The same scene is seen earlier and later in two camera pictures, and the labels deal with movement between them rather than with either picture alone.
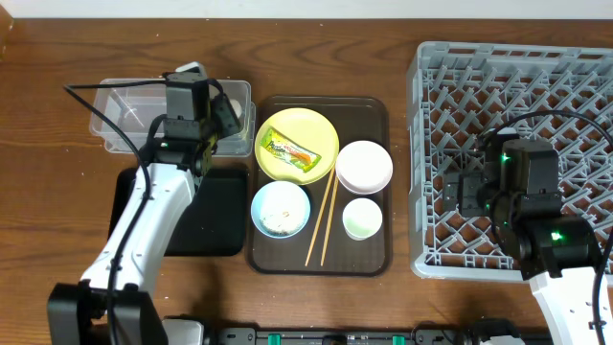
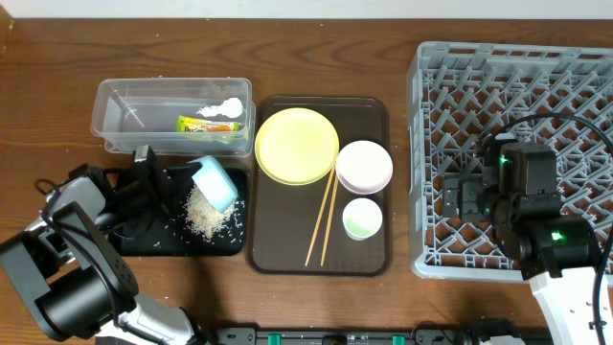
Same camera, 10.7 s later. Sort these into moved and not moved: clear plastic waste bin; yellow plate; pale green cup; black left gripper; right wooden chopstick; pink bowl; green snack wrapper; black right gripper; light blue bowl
Moved: black left gripper; light blue bowl; green snack wrapper
Not moved: pink bowl; black right gripper; right wooden chopstick; pale green cup; clear plastic waste bin; yellow plate
